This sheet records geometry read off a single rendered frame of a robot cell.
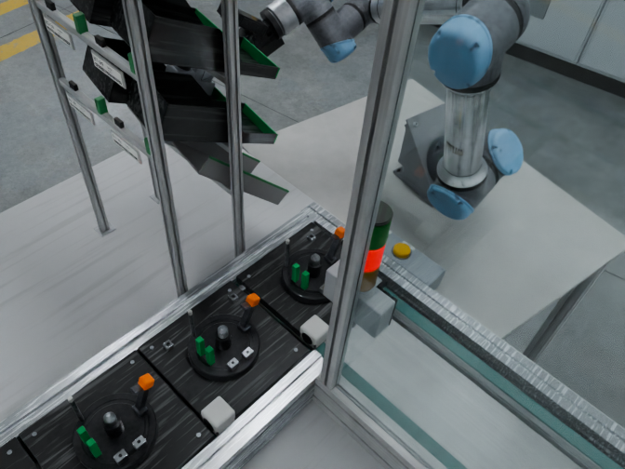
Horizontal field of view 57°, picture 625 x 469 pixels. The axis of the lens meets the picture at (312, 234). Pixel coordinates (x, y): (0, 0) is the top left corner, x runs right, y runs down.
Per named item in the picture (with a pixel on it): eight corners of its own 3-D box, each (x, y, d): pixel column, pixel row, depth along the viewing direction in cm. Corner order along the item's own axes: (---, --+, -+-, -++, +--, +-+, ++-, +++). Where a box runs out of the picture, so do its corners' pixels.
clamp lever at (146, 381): (140, 400, 102) (148, 371, 98) (147, 408, 101) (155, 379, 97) (123, 409, 99) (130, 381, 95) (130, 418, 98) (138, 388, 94)
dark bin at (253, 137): (241, 112, 128) (253, 82, 124) (273, 144, 122) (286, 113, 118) (125, 102, 108) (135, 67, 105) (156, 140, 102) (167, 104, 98)
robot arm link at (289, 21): (291, 5, 124) (273, -10, 129) (275, 18, 124) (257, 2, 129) (302, 31, 131) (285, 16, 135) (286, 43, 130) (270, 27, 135)
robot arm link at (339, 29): (373, 35, 135) (348, -7, 131) (342, 61, 131) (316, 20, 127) (354, 43, 142) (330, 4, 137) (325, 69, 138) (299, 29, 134)
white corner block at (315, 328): (313, 323, 120) (314, 313, 117) (329, 337, 118) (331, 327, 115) (298, 337, 118) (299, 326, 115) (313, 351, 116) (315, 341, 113)
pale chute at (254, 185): (248, 173, 144) (259, 159, 143) (278, 205, 137) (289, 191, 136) (167, 138, 121) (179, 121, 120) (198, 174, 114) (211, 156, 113)
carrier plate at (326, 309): (311, 226, 139) (312, 221, 137) (387, 285, 128) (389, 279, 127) (235, 281, 126) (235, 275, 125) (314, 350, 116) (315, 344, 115)
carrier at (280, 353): (231, 285, 125) (228, 248, 116) (309, 355, 115) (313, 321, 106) (138, 353, 113) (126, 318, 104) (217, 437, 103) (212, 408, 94)
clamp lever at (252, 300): (244, 320, 114) (254, 291, 111) (250, 326, 114) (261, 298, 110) (231, 326, 112) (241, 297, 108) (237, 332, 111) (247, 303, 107)
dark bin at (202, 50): (239, 47, 116) (252, 12, 112) (275, 79, 110) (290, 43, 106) (108, 24, 96) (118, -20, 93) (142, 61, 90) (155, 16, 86)
